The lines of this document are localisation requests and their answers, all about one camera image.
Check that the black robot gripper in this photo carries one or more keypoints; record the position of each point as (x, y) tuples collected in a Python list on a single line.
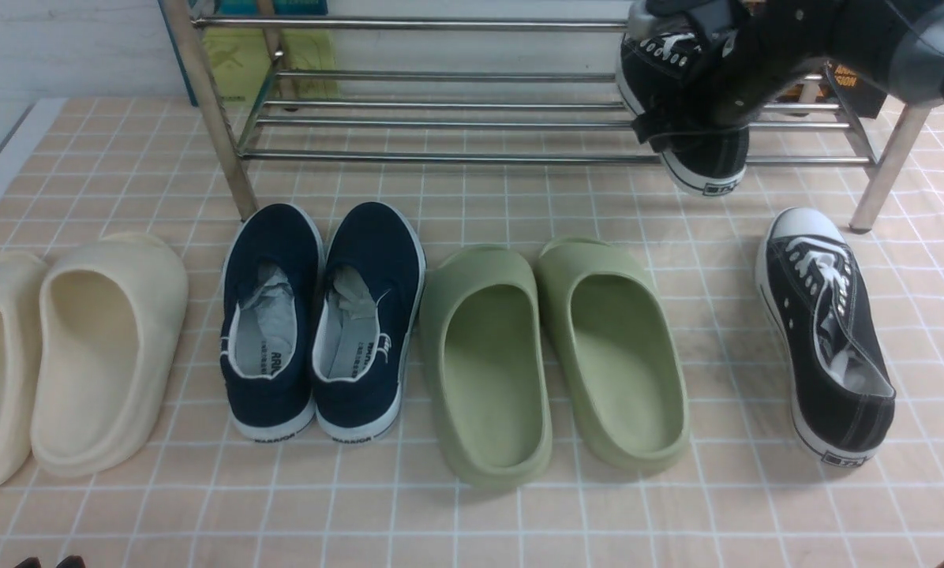
[(748, 58)]

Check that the black canvas sneaker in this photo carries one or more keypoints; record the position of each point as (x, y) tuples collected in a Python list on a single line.
[(651, 72), (842, 399)]

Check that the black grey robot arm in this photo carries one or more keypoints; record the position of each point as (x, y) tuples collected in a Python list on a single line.
[(898, 46)]

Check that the navy canvas shoe right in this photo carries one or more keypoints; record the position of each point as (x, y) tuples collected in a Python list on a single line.
[(373, 284)]

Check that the navy canvas shoe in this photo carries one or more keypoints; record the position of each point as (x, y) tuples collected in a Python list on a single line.
[(373, 284), (270, 281)]

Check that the metal shoe rack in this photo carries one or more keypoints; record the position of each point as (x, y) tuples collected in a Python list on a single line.
[(276, 97)]

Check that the navy canvas shoe left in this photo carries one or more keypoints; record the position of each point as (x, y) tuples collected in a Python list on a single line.
[(270, 281)]

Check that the black image processing book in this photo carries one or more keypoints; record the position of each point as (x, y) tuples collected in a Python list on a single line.
[(855, 87)]

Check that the green slipper right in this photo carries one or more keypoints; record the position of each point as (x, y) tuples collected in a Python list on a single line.
[(611, 335)]

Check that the green slipper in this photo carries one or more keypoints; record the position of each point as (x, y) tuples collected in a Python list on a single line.
[(611, 335), (484, 370)]

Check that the green slipper left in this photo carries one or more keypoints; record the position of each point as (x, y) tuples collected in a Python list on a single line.
[(484, 370)]

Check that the teal yellow book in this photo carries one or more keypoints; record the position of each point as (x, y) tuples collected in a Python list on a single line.
[(239, 56)]

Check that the cream slipper right one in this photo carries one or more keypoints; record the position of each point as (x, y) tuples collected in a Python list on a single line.
[(112, 313)]

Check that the cream slipper far left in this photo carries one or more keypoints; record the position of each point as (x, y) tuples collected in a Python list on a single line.
[(20, 349)]

